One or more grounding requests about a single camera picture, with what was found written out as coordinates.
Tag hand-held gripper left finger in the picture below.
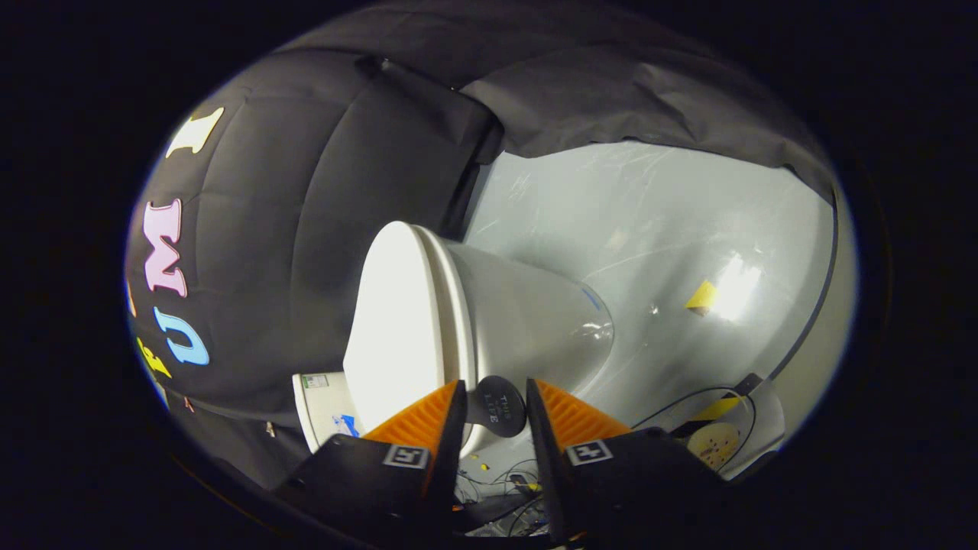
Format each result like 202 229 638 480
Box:
274 379 469 545

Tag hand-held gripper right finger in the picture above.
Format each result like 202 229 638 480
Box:
524 377 730 545

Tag black round lid tab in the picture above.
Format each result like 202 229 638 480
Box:
465 374 527 438

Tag white toilet lid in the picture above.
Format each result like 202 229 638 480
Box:
342 221 478 433

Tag white toilet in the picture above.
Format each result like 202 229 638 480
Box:
292 233 617 459

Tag yellow floor tape piece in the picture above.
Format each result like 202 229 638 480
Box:
685 280 720 315

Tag black backdrop cloth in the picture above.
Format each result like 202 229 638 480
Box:
125 0 837 490

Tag tangled grey floor cables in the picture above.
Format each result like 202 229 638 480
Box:
457 457 552 537

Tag long black floor cable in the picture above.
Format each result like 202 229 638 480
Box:
760 187 841 381

